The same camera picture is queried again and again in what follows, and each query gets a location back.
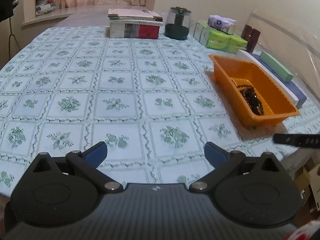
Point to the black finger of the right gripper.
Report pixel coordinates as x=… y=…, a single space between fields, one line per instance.
x=298 y=140

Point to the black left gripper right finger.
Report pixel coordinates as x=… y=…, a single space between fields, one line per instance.
x=224 y=164

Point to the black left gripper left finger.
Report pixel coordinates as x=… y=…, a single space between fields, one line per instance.
x=85 y=165

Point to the orange plastic tray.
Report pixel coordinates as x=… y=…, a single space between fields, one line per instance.
x=277 y=105

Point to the jewelry pile in tray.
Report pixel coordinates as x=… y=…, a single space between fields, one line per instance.
x=249 y=94

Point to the white and blue flat boxes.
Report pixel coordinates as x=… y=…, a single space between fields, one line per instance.
x=295 y=95

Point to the green rectangular box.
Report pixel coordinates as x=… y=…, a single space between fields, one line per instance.
x=276 y=66

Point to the floral green white tablecloth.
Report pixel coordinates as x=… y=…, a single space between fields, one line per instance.
x=150 y=101

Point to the clear plastic sheet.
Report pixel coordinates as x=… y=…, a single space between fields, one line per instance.
x=294 y=47

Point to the green tissue pack bundle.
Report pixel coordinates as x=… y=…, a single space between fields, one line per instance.
x=215 y=39

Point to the dark brown wooden box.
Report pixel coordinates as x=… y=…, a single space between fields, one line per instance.
x=251 y=35

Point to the purple tissue pack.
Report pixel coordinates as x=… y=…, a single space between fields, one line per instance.
x=223 y=24

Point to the stack of books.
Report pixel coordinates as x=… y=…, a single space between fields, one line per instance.
x=132 y=23

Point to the glass teapot dark green base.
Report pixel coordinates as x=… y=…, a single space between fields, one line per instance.
x=178 y=23

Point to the bags on windowsill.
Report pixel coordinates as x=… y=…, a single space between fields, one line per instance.
x=44 y=6

